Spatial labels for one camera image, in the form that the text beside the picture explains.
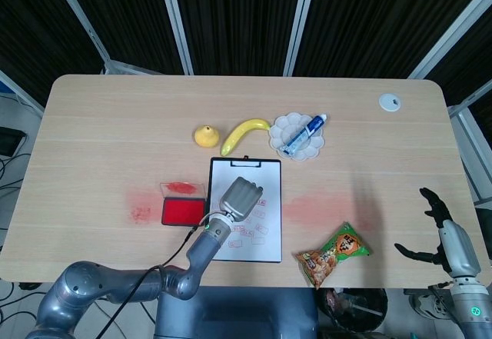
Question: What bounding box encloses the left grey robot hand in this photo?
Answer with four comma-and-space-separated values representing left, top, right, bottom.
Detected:
218, 176, 264, 224

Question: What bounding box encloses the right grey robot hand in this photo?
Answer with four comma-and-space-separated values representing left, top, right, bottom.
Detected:
394, 187, 482, 278

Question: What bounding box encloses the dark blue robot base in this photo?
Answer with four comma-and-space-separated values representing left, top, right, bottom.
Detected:
154, 285, 320, 339

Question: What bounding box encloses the black clipboard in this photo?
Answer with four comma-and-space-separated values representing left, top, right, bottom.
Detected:
208, 155, 284, 264

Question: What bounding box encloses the red ink pad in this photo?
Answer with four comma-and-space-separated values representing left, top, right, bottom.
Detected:
159, 180, 208, 226

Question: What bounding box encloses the yellow banana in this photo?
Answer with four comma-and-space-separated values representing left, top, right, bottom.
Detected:
220, 118, 272, 158

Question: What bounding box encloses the yellow pear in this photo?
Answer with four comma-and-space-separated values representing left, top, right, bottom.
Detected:
193, 125, 221, 149

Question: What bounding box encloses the white flower-shaped palette dish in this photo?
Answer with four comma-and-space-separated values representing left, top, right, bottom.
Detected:
268, 111, 327, 161

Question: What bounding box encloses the blue white toothpaste tube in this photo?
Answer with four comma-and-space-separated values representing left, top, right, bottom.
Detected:
281, 113, 329, 155

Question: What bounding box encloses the green orange snack bag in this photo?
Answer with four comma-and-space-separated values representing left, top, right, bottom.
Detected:
294, 221, 374, 290

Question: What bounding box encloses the black trash bin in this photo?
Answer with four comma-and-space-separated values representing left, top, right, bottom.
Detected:
317, 287, 388, 334

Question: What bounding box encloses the black monitor device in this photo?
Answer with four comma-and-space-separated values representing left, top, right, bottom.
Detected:
0, 126, 27, 156

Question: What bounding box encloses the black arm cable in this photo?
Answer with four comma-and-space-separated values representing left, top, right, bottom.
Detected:
98, 211, 211, 339

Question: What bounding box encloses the white round cable grommet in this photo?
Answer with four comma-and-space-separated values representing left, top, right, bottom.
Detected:
378, 92, 402, 112

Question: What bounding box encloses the grey aluminium partition post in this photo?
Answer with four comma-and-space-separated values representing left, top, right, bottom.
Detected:
48, 0, 113, 74
156, 0, 194, 75
406, 0, 492, 80
283, 0, 321, 76

